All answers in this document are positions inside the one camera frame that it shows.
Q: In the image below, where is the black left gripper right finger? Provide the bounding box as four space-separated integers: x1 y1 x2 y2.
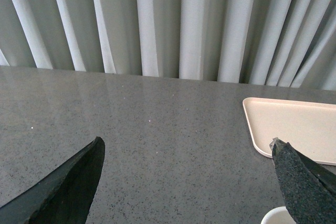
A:
270 137 335 223

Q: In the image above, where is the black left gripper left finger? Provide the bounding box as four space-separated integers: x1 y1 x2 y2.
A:
1 137 105 223

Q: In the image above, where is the white smiley mug black handle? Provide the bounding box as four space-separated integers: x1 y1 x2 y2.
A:
261 206 296 224

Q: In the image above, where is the beige rectangular tray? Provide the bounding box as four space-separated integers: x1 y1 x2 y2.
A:
242 97 336 166

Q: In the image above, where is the grey-white pleated curtain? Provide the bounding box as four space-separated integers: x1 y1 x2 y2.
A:
1 0 335 90

